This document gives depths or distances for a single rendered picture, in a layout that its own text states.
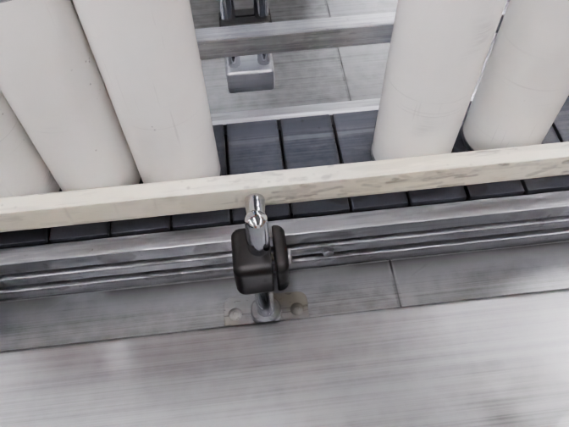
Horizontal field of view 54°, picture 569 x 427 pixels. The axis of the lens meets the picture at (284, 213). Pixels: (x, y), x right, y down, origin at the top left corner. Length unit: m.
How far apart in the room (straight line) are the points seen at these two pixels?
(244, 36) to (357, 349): 0.19
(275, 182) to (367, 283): 0.11
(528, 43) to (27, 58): 0.25
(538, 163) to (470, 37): 0.11
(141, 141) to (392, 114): 0.14
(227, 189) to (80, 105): 0.09
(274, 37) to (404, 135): 0.10
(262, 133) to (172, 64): 0.13
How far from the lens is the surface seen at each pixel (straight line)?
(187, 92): 0.29
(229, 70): 0.41
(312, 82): 0.50
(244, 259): 0.29
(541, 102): 0.36
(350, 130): 0.40
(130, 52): 0.27
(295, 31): 0.34
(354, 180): 0.33
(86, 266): 0.38
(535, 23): 0.32
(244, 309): 0.37
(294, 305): 0.37
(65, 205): 0.34
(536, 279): 0.42
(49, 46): 0.28
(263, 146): 0.39
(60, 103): 0.30
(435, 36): 0.29
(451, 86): 0.31
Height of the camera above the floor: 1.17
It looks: 57 degrees down
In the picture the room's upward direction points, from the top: 2 degrees counter-clockwise
